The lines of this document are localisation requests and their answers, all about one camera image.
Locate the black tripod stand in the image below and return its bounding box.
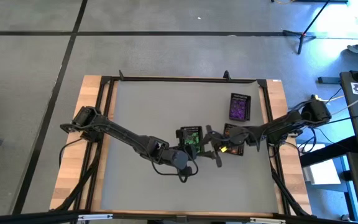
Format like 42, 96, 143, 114
283, 0, 333, 55

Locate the white box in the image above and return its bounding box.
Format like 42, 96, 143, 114
303, 158, 342, 185

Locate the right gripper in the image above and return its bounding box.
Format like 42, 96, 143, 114
197, 124, 258, 169

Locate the silver metal bracket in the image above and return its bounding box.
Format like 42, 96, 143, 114
77, 213, 114, 222
249, 217, 287, 224

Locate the grey table mat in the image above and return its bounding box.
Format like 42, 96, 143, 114
100, 80, 279, 214

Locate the black metal table frame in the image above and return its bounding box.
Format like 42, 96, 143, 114
50, 70, 312, 224

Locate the black frame beam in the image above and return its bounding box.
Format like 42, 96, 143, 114
0, 210, 91, 224

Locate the black sleeved gripper cable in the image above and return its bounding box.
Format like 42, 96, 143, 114
149, 154, 200, 184

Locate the black slotted plastic basket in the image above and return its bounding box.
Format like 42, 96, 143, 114
222, 123, 246, 157
228, 92, 252, 123
178, 125, 205, 155

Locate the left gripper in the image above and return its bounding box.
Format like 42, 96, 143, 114
167, 128, 205, 176

